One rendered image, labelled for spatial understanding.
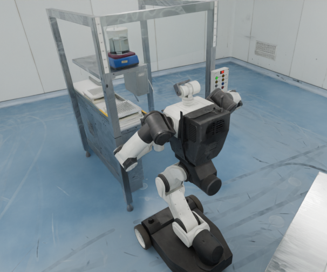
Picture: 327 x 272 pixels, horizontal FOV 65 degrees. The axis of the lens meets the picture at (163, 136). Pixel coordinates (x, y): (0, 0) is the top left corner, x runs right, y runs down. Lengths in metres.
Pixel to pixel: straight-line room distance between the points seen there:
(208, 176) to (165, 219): 0.80
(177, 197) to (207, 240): 0.36
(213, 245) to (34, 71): 4.45
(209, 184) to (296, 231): 0.46
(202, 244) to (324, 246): 0.79
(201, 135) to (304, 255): 0.64
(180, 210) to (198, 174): 0.55
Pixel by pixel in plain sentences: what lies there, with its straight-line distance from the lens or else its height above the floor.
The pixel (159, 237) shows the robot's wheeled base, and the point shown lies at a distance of 2.09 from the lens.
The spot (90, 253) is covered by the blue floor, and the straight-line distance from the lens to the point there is 2.33.
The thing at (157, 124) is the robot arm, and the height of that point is 1.24.
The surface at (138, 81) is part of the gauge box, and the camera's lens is 2.01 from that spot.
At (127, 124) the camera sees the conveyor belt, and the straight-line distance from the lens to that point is 2.10.
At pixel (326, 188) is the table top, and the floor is 0.86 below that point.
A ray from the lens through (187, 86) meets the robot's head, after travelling 1.33.
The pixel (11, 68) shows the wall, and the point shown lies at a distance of 5.37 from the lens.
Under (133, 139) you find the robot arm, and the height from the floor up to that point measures 1.16.
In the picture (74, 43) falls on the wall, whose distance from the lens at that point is 5.30.
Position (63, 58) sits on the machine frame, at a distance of 2.85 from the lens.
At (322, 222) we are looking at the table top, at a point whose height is 0.86.
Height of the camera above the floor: 1.83
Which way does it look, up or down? 31 degrees down
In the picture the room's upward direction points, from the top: 4 degrees counter-clockwise
